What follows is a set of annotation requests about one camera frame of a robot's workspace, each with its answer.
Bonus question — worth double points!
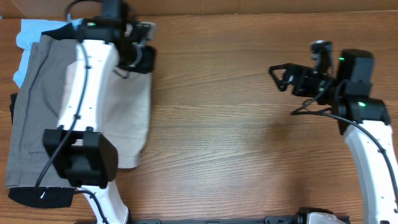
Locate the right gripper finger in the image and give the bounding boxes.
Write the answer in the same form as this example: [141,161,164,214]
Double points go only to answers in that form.
[277,73,294,91]
[269,63,294,84]

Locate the beige shorts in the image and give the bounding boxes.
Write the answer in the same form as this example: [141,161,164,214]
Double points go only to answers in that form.
[60,58,152,169]

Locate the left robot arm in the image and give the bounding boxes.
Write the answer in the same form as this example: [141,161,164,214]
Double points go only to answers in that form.
[43,1,156,223]

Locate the grey shorts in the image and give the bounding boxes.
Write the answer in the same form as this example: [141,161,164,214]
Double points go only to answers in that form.
[6,35,76,188]

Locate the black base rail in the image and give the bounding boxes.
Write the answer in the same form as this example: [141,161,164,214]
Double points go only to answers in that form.
[74,207,351,224]

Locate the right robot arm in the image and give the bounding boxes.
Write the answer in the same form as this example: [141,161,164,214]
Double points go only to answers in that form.
[269,49,397,223]

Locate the light blue garment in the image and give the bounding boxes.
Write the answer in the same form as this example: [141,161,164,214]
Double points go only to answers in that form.
[13,17,83,88]

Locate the black garment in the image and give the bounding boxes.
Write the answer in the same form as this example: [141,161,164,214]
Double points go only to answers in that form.
[9,24,75,208]

